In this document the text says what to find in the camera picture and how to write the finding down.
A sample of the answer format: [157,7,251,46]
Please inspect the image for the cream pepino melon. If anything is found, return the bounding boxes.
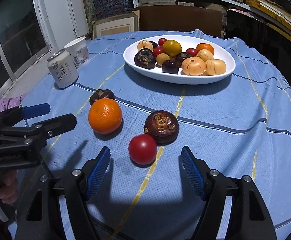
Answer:
[206,59,226,76]

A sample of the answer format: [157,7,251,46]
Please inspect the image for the peach colored streaked fruit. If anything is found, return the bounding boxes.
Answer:
[181,56,206,76]

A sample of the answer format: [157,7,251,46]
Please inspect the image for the dark shiny plum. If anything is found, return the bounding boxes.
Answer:
[161,60,179,74]

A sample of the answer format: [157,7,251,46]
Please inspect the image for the dark mangosteen front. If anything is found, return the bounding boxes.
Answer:
[134,48,156,69]

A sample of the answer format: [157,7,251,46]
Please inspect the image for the cream fruit purple streaks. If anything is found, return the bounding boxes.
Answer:
[197,49,214,62]

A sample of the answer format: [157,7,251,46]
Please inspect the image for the brown kiwi fruit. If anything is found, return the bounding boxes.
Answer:
[156,53,170,67]

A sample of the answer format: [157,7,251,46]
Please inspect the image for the green-yellow small fruit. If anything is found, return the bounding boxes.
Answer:
[162,40,182,57]

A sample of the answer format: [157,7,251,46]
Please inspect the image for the red cherry tomato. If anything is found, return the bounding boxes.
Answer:
[186,48,198,56]
[158,38,167,47]
[153,46,164,57]

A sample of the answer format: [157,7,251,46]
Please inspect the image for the small dark plum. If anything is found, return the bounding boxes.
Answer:
[150,41,158,49]

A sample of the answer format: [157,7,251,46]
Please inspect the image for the left hand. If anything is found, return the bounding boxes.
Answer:
[0,170,17,204]

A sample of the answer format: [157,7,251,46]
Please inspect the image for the large orange mandarin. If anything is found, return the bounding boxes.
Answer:
[88,98,123,135]

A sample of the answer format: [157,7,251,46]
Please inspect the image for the large red tomato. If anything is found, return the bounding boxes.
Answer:
[129,134,157,165]

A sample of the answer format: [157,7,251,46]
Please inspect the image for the dark purple mangosteen left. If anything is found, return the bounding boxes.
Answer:
[90,89,115,106]

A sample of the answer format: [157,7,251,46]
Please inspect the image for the dark mangosteen brown top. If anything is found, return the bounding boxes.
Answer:
[144,110,180,146]

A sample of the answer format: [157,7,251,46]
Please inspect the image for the white beverage can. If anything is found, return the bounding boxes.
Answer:
[47,49,79,89]

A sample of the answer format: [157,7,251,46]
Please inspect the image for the blue checked tablecloth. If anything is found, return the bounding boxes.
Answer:
[22,30,291,239]

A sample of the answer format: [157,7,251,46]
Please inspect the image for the white paper cup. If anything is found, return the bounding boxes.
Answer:
[64,36,90,68]

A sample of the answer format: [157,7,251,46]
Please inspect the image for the glass door panel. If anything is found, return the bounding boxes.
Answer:
[0,0,52,81]

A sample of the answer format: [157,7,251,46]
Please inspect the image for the cream fruit on plate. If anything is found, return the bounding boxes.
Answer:
[137,40,154,51]

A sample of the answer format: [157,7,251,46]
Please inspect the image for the small orange on plate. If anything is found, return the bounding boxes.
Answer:
[196,43,214,55]

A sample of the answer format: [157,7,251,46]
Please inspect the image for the framed picture beige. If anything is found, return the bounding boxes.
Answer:
[92,10,141,39]

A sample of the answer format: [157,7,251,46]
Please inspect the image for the white oval plate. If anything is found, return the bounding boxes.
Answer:
[123,35,236,85]

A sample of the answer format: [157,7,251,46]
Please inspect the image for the red cherry tomato on plate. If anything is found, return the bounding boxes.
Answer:
[158,38,167,47]

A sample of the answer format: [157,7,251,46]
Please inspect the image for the brown wooden board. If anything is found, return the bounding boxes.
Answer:
[136,5,222,37]

